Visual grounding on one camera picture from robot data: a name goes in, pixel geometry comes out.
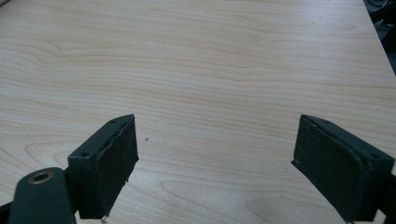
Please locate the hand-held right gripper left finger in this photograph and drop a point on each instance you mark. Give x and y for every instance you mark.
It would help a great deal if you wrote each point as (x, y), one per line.
(102, 168)

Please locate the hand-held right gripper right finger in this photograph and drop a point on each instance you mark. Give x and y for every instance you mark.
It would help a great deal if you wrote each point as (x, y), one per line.
(336, 168)

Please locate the dark metal stand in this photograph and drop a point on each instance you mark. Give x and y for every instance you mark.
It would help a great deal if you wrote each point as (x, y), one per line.
(384, 21)

